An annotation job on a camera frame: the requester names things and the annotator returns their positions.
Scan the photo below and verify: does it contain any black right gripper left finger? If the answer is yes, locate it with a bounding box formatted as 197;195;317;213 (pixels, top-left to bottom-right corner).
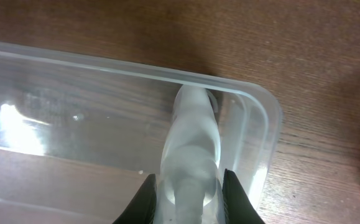
113;174;157;224

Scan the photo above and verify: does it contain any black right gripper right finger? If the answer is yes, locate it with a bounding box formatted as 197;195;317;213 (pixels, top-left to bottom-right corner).
222;169;265;224

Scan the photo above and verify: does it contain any white clear-cap spray bottle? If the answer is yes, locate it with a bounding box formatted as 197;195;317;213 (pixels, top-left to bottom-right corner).
154;85;224;224

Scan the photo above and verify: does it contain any clear plastic container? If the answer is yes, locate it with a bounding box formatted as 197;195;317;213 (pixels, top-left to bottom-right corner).
0;42;282;223

